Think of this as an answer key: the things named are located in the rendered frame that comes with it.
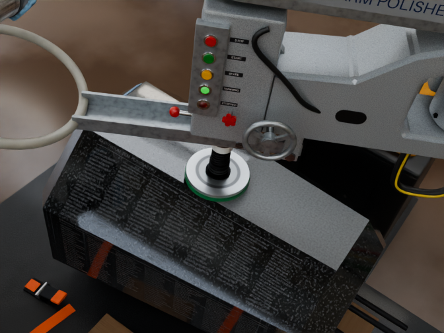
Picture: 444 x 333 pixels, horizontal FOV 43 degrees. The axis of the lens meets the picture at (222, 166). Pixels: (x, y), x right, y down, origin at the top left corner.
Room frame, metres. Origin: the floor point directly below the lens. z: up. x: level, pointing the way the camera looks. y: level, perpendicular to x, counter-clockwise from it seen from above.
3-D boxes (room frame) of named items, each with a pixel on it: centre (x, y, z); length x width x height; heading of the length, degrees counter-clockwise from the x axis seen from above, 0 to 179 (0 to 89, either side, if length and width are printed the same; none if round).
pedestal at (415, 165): (1.91, -0.63, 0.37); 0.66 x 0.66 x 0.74; 61
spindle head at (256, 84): (1.24, -0.07, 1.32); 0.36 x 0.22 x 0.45; 92
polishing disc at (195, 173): (1.24, 0.01, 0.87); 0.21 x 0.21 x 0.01
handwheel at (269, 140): (1.12, -0.11, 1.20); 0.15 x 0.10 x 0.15; 92
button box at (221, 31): (1.12, 0.08, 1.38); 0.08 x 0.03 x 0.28; 92
